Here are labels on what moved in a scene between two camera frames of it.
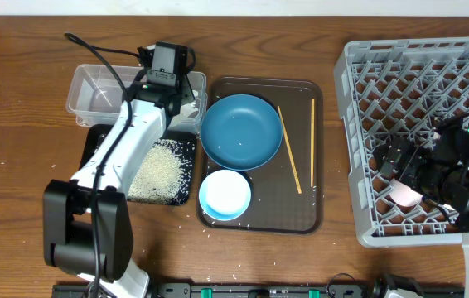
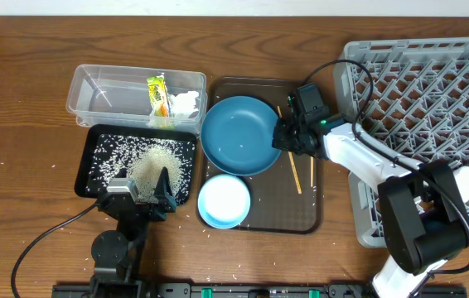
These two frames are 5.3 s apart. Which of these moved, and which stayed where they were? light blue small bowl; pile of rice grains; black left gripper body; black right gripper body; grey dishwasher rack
Moved: black right gripper body; light blue small bowl; black left gripper body
Stayed: pile of rice grains; grey dishwasher rack
